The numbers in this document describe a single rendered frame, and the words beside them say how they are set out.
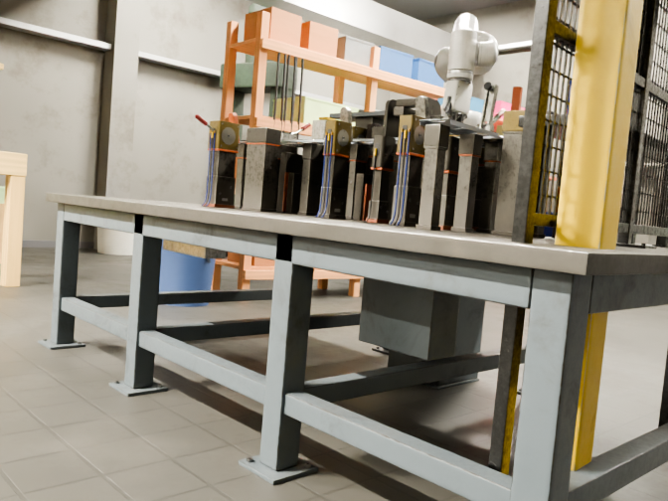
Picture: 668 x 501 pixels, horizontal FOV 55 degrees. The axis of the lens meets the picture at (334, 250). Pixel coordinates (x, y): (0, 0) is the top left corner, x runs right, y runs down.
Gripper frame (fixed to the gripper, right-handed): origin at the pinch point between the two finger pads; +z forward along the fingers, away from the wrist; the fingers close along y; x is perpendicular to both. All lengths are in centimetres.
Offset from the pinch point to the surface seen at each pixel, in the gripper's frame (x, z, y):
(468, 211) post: 17.7, 26.8, 16.1
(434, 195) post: 17.7, 23.4, 34.5
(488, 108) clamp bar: 0.2, -9.9, -20.0
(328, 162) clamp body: -40.7, 13.3, 16.0
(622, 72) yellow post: 68, -3, 46
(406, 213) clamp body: -2.7, 28.9, 19.1
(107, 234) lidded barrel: -559, 81, -178
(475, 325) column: -27, 77, -75
